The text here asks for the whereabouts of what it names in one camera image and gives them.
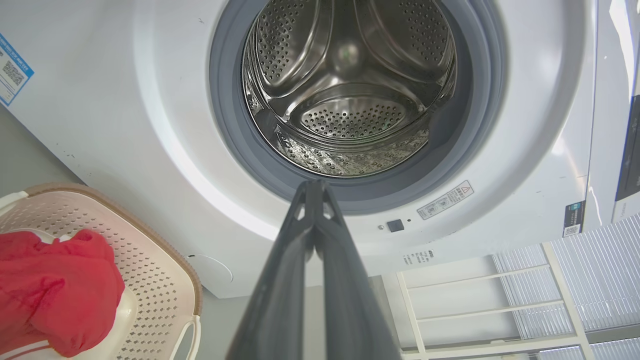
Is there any white shelf unit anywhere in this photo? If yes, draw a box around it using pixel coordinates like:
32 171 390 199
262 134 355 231
395 242 597 360

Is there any red cloth garment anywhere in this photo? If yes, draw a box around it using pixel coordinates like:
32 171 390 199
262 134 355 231
0 228 126 359

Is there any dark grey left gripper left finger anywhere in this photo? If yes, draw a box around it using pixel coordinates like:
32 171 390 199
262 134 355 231
227 181 318 360

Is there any grey rubber door gasket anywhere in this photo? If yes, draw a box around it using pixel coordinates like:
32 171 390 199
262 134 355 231
208 0 509 216

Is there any blue white energy label sticker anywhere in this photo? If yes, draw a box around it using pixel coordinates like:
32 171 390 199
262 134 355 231
0 32 35 107

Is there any stainless steel washing machine drum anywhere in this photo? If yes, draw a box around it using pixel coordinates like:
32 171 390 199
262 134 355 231
242 0 457 179

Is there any cream perforated laundry basket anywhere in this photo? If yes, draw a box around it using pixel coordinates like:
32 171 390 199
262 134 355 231
0 182 204 360

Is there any white front-load washing machine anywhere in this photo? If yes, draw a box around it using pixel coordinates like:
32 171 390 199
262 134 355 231
0 0 640 300

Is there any dark QR code label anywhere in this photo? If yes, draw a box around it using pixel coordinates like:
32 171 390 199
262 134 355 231
563 200 586 238

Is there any round white filter cover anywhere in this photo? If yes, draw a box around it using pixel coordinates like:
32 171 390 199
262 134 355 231
187 253 234 284

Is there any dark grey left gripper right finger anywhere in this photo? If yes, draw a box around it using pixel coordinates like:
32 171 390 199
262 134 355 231
317 180 402 360

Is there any white warning triangle sticker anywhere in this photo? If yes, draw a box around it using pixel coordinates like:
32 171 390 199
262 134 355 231
416 180 475 221

